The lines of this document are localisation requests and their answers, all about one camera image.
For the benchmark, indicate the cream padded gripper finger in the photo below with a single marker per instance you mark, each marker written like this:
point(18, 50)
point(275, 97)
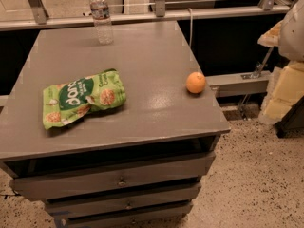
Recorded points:
point(271, 37)
point(285, 88)

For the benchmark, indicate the clear plastic water bottle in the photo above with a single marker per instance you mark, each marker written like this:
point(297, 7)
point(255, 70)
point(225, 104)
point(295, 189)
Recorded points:
point(102, 21)

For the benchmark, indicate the green rice chip bag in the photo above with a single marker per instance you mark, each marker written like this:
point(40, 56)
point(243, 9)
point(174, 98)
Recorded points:
point(65, 104)

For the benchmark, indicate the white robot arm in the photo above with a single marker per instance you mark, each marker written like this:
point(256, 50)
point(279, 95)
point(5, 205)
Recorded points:
point(291, 40)

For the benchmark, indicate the grey metal crossbar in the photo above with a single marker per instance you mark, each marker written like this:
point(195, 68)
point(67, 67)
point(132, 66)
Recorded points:
point(238, 84)

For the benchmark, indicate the orange fruit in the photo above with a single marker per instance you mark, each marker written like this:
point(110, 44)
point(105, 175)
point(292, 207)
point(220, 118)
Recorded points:
point(195, 82)

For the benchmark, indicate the top grey drawer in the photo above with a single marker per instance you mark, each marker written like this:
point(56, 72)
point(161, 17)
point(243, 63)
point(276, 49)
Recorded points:
point(92, 180)

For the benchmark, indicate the grey drawer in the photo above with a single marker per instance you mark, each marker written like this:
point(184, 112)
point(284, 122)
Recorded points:
point(124, 201)
point(92, 180)
point(179, 208)

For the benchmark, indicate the middle grey drawer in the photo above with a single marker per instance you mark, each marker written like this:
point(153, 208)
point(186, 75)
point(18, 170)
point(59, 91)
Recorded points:
point(124, 201)

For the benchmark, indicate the bottom grey drawer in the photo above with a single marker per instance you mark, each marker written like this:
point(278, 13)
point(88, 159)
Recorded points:
point(179, 208)

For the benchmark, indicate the grey drawer cabinet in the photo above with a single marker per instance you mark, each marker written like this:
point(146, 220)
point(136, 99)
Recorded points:
point(159, 118)

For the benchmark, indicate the metal frame rail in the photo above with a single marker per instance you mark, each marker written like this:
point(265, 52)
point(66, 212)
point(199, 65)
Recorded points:
point(53, 14)

